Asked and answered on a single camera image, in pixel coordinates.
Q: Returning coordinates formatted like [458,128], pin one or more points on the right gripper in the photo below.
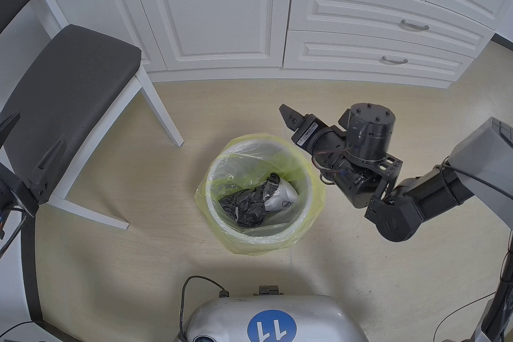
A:
[324,140]

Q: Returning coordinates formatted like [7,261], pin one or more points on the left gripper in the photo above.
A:
[18,194]

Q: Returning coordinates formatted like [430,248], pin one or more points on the yellow plastic bag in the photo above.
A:
[308,204]

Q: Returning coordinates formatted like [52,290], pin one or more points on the black plastic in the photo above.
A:
[248,208]

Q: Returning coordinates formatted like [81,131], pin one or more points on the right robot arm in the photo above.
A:
[400,212]

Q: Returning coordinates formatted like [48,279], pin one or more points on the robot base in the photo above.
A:
[280,316]

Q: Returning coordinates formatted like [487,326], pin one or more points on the white trash bin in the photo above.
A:
[256,238]

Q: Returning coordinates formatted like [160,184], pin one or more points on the white chair dark grey seat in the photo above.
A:
[80,84]

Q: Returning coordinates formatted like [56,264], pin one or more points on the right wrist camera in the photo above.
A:
[343,119]

